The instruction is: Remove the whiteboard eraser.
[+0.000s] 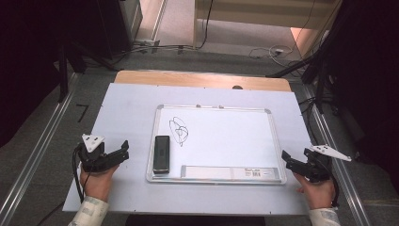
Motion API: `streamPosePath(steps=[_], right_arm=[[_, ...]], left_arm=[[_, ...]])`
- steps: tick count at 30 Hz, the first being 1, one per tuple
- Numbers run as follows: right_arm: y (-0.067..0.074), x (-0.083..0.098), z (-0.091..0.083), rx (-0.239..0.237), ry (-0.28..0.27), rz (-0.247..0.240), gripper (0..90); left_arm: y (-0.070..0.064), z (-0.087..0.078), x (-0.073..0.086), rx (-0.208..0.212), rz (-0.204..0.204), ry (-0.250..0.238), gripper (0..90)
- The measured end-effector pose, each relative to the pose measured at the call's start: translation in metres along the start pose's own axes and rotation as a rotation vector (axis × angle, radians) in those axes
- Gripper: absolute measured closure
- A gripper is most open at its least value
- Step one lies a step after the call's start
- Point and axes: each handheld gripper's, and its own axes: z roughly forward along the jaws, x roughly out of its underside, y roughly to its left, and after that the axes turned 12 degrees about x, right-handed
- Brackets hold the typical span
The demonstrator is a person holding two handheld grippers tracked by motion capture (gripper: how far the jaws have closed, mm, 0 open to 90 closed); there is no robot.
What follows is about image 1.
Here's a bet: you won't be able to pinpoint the white floor cable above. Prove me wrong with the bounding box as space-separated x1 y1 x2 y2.
248 44 295 61

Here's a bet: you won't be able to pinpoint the black cabinet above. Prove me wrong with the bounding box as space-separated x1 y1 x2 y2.
93 0 135 60

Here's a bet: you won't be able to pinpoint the black metal stand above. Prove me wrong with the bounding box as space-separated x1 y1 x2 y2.
57 43 71 104

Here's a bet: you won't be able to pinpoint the black floor cables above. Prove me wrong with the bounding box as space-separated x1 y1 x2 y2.
112 42 197 60

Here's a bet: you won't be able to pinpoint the aluminium floor rail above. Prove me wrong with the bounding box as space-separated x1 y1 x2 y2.
0 73 79 226
302 86 373 226

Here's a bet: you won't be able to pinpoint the person's right hand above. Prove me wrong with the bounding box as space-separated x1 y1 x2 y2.
293 172 336 211

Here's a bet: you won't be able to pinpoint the light wooden furniture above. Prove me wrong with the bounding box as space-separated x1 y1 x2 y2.
192 0 343 50

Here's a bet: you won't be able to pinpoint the wooden table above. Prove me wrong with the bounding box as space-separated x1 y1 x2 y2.
113 69 293 92

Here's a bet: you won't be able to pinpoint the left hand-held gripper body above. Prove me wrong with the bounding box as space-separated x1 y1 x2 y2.
76 134 118 173

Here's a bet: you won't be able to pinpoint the person's left hand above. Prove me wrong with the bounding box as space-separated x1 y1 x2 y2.
79 165 120 202

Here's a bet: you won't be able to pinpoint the right hand-held gripper cable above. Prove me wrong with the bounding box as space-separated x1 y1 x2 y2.
327 169 341 208

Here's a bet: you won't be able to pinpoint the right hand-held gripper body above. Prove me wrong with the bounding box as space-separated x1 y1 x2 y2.
302 144 352 184

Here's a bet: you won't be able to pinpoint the black tripod stand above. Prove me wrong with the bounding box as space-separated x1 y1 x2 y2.
266 46 338 115

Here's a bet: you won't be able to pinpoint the hand-held gripper cable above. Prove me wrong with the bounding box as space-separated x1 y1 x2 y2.
327 169 341 208
72 146 88 203

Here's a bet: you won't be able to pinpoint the black whiteboard eraser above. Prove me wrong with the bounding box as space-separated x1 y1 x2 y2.
152 135 171 175

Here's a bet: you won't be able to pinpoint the left hand-held gripper cable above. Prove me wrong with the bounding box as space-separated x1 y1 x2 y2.
72 146 88 203

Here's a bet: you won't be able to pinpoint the silver framed whiteboard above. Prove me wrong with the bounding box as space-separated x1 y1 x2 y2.
145 104 288 186

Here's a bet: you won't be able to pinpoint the large white board sheet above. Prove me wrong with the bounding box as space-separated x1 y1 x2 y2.
61 82 314 217

